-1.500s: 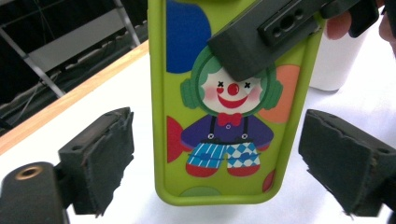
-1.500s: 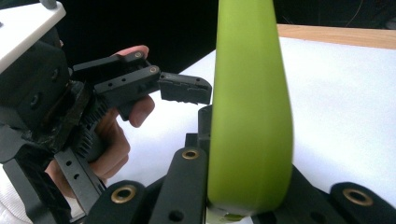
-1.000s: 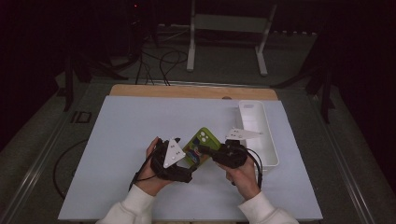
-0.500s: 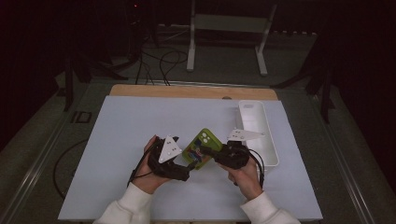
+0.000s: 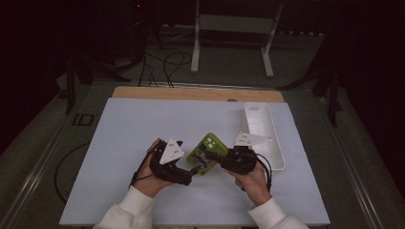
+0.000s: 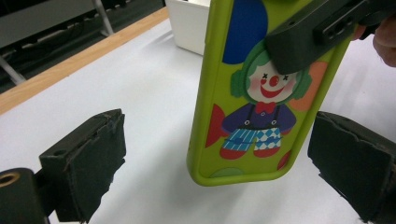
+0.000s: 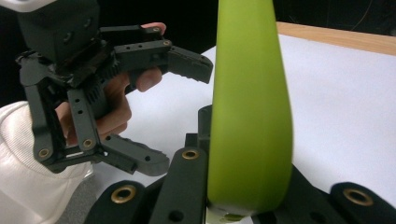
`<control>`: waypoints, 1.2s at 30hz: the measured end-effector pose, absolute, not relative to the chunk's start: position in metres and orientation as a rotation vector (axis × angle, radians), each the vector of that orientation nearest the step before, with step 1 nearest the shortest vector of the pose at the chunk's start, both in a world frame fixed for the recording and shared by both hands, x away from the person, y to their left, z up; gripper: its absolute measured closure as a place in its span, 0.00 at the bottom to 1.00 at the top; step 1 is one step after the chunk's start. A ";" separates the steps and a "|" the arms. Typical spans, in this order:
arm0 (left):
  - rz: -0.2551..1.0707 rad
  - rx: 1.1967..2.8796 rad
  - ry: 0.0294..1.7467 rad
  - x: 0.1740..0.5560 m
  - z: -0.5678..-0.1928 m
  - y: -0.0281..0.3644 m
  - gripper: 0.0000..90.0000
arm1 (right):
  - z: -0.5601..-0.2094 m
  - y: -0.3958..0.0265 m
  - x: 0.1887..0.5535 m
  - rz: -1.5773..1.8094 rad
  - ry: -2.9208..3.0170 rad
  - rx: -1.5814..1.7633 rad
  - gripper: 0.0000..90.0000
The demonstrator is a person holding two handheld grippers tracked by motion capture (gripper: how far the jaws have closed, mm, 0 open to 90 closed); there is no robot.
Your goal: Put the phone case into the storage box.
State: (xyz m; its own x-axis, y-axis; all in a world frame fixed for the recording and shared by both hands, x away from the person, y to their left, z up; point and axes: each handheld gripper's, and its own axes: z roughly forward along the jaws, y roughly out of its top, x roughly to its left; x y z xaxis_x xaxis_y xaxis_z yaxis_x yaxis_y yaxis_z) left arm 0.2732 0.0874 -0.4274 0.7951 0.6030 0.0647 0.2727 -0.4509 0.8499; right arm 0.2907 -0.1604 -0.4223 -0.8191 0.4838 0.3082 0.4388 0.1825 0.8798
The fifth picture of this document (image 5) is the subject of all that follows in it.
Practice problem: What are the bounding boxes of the hand-held gripper black cable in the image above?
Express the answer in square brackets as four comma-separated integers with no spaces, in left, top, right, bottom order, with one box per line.
[128,147,160,189]
[254,153,273,193]

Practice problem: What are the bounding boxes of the person's right hand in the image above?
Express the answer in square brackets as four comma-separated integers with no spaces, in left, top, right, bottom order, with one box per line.
[224,161,272,207]

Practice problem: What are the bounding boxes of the black looped cable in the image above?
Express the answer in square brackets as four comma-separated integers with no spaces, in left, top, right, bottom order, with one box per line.
[53,141,92,205]

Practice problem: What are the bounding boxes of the left hand-held gripper black cable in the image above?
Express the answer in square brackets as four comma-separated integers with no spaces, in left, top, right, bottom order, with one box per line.
[128,147,160,189]

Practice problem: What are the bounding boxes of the black floor socket frame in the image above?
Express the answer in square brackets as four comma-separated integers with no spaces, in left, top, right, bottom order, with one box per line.
[72,113,95,127]

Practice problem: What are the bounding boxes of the person's left hand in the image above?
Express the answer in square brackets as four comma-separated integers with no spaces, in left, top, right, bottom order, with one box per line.
[132,137,175,198]

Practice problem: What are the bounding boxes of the black tripod stand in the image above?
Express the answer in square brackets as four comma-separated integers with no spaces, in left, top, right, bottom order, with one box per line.
[65,47,132,115]
[276,63,344,128]

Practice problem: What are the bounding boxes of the pale blue table mat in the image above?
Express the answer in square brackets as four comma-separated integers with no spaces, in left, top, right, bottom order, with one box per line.
[59,97,331,227]

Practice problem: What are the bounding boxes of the green phone case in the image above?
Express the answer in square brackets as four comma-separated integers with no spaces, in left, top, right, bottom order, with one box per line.
[185,132,229,177]

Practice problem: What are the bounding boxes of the right hand-held gripper black cable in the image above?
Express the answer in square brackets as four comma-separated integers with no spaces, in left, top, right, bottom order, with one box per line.
[254,153,273,193]

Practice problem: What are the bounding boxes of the white power strip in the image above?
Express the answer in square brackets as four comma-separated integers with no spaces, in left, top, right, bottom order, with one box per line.
[160,23,196,32]

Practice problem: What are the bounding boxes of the white metal stand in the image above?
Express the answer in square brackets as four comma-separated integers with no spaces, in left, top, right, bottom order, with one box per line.
[190,0,285,79]

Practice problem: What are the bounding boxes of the long white plastic tray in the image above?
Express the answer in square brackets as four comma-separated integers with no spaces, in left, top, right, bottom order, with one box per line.
[242,102,287,171]

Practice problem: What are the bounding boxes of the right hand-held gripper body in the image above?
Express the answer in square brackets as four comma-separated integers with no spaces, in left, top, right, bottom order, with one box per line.
[221,132,273,176]

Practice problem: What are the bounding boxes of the black tangled floor cables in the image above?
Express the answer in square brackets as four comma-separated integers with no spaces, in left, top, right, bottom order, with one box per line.
[138,51,194,89]

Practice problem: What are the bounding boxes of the metal floor rail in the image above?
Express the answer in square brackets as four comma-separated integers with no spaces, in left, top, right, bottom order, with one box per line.
[318,96,385,229]
[0,117,73,229]

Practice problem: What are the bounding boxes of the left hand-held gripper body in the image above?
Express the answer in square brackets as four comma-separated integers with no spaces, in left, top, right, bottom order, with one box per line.
[149,137,194,187]

